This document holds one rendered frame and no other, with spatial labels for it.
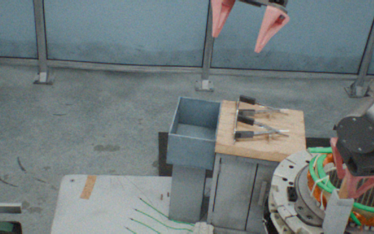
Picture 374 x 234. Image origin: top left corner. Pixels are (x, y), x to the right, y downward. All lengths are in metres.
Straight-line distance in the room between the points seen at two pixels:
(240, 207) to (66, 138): 1.80
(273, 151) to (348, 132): 0.47
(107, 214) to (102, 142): 1.57
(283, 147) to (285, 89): 2.41
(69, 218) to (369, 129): 0.89
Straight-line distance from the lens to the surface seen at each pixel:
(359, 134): 0.76
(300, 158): 1.17
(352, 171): 0.86
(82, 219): 1.43
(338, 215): 0.97
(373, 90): 0.81
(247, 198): 1.32
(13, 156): 2.92
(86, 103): 3.29
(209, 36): 3.34
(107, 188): 1.51
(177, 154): 1.26
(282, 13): 0.91
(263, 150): 1.22
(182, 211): 1.40
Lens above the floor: 1.78
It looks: 34 degrees down
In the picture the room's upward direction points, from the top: 6 degrees clockwise
